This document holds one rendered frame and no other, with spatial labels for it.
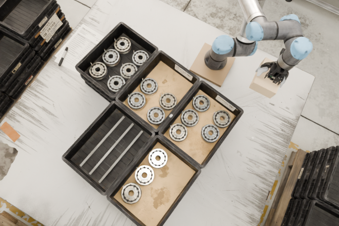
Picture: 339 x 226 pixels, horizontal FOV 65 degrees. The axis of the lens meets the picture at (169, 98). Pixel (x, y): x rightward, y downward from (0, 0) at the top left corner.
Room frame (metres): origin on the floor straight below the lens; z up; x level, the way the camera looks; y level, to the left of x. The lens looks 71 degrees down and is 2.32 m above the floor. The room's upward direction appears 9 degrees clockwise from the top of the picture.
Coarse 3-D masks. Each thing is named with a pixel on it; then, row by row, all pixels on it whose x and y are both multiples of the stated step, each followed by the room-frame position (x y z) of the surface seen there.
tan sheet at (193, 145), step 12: (192, 108) 0.47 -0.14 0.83; (216, 108) 0.50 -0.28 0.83; (180, 120) 0.39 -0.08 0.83; (204, 120) 0.41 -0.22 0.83; (168, 132) 0.31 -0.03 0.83; (180, 132) 0.32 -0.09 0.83; (192, 132) 0.33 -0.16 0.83; (180, 144) 0.25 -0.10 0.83; (192, 144) 0.26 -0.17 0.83; (204, 144) 0.28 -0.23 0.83; (192, 156) 0.20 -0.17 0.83; (204, 156) 0.21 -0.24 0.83
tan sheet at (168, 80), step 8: (160, 64) 0.72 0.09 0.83; (152, 72) 0.66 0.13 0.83; (160, 72) 0.67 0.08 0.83; (168, 72) 0.68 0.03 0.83; (176, 72) 0.68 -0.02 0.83; (160, 80) 0.62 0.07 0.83; (168, 80) 0.62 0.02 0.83; (176, 80) 0.63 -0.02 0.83; (184, 80) 0.64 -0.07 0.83; (136, 88) 0.54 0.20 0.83; (160, 88) 0.56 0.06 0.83; (168, 88) 0.57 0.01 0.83; (176, 88) 0.58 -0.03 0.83; (184, 88) 0.59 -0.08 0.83; (152, 96) 0.51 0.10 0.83; (176, 96) 0.53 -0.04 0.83; (152, 104) 0.46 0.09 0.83; (136, 112) 0.39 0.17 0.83; (144, 112) 0.40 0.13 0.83; (168, 112) 0.43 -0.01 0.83
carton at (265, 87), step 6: (264, 60) 0.70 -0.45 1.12; (270, 60) 0.70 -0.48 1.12; (264, 72) 0.63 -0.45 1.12; (258, 78) 0.59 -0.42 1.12; (252, 84) 0.56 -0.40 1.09; (258, 84) 0.56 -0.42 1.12; (264, 84) 0.56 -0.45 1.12; (270, 84) 0.57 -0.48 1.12; (276, 84) 0.57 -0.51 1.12; (258, 90) 0.55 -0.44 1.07; (264, 90) 0.54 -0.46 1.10; (270, 90) 0.54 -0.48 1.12; (276, 90) 0.54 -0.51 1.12; (270, 96) 0.53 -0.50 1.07
